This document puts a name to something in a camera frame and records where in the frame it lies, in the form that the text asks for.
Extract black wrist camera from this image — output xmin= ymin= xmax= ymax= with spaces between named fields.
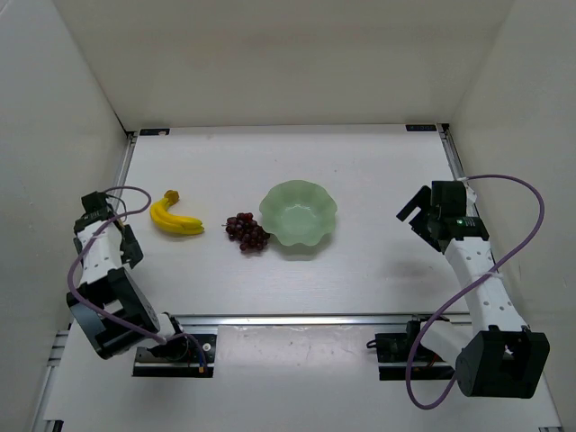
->
xmin=430 ymin=181 xmax=467 ymax=218
xmin=81 ymin=192 xmax=113 ymax=214

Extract blue corner label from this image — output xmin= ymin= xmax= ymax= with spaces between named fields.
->
xmin=405 ymin=124 xmax=437 ymax=132
xmin=139 ymin=128 xmax=170 ymax=137

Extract yellow fake banana bunch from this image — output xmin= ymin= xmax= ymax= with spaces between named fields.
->
xmin=149 ymin=190 xmax=204 ymax=236

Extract left blue corner label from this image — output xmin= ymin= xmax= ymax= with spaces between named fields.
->
xmin=139 ymin=128 xmax=170 ymax=137

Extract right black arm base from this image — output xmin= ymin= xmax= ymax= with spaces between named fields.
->
xmin=366 ymin=317 xmax=454 ymax=382

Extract green glass fruit bowl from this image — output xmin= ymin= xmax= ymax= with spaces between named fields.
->
xmin=259 ymin=180 xmax=338 ymax=247

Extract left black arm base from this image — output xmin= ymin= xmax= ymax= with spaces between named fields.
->
xmin=132 ymin=327 xmax=218 ymax=379

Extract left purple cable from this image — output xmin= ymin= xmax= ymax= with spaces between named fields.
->
xmin=67 ymin=185 xmax=208 ymax=365

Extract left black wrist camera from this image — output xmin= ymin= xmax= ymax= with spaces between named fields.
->
xmin=81 ymin=192 xmax=113 ymax=214

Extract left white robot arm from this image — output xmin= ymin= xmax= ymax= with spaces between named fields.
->
xmin=67 ymin=204 xmax=183 ymax=359

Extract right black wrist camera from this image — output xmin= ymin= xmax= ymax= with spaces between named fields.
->
xmin=430 ymin=181 xmax=467 ymax=218

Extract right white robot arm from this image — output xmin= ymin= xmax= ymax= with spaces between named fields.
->
xmin=397 ymin=180 xmax=550 ymax=399

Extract right blue corner label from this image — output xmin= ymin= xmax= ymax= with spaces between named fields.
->
xmin=405 ymin=124 xmax=437 ymax=132

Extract dark red fake grapes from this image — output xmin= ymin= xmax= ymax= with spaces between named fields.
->
xmin=223 ymin=212 xmax=271 ymax=254

